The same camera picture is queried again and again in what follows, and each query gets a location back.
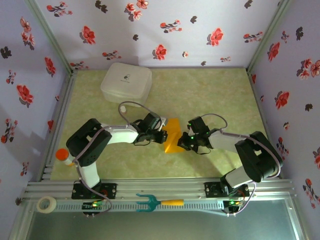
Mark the orange paper sheet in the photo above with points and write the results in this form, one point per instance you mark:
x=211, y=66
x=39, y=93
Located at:
x=172, y=130

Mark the small white bottle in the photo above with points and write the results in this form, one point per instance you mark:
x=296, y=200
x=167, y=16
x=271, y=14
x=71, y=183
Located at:
x=122, y=109

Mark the white plastic storage box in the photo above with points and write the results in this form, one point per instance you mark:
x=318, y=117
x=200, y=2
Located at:
x=127, y=80

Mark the orange capped bottle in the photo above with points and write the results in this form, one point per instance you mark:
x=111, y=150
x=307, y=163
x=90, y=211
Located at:
x=61, y=154

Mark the white tape roll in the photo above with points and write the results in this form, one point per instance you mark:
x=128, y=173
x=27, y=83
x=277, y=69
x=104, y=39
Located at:
x=51, y=203

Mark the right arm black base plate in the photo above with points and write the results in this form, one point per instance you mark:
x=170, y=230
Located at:
x=211, y=190

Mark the long aluminium frame rail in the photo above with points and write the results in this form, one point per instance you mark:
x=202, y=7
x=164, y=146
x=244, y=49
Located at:
x=160, y=186

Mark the aluminium side rail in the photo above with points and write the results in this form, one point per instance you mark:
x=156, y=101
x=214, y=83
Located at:
x=257, y=100
x=62, y=112

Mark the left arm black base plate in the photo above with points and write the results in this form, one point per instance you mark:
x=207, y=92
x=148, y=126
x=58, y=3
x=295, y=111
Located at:
x=111, y=190

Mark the aluminium corner post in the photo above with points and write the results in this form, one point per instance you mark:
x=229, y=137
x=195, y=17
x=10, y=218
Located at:
x=51, y=37
x=266, y=37

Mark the aluminium lower frame rail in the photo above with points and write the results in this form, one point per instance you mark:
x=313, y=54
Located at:
x=297, y=222
x=20, y=220

